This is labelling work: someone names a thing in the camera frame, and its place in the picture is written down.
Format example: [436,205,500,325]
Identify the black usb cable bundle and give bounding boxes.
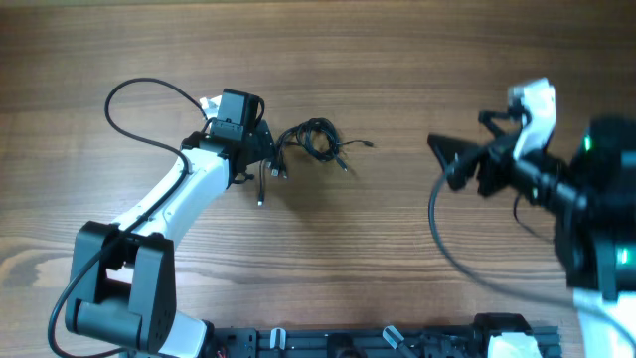
[256,116,375,207]

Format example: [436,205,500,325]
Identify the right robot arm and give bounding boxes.
[427,111,635,357]

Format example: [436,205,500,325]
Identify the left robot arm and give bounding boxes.
[49,89,274,357]

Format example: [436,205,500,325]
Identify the right camera cable black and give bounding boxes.
[427,153,636,344]

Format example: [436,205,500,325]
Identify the camera cable black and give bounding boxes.
[427,153,636,344]
[47,78,207,358]

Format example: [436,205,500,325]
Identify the left camera cable black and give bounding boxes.
[47,78,207,358]

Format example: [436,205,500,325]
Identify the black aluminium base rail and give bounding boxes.
[201,313,562,358]

